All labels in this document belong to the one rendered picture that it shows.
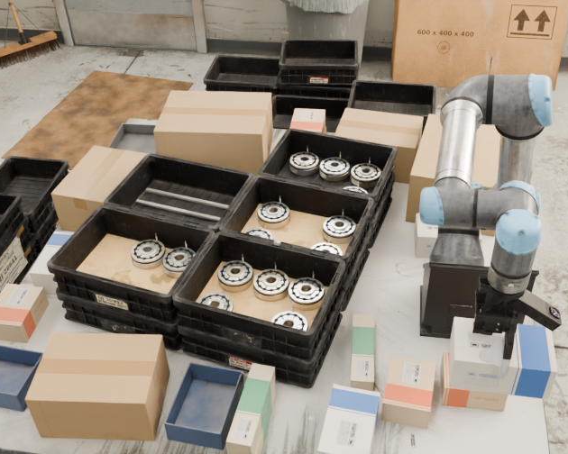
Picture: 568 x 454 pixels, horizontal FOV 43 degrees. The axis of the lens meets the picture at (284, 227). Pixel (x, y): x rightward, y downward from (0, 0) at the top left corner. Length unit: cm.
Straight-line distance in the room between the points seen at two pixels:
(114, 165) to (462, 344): 148
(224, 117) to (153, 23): 265
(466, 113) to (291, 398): 88
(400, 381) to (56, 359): 89
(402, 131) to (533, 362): 135
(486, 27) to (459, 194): 336
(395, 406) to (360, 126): 119
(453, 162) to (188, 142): 136
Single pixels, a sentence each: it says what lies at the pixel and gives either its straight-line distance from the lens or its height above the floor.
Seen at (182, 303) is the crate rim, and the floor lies 93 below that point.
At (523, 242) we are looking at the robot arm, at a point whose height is 145.
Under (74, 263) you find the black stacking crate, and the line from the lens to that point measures 222.
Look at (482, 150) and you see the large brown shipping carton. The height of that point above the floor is 90.
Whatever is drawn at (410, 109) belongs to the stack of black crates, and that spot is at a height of 49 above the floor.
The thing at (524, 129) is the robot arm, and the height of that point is 139.
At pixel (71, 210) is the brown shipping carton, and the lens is 252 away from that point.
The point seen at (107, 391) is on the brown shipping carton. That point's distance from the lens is 185.
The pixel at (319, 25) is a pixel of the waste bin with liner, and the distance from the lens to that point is 436.
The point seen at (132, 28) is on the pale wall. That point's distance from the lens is 535.
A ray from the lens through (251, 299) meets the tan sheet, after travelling 203.
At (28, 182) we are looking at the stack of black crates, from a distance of 347.
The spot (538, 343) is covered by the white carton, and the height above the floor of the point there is 114.
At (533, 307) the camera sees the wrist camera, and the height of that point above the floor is 128.
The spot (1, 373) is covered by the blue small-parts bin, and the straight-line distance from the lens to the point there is 219.
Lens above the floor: 228
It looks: 40 degrees down
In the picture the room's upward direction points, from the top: 2 degrees counter-clockwise
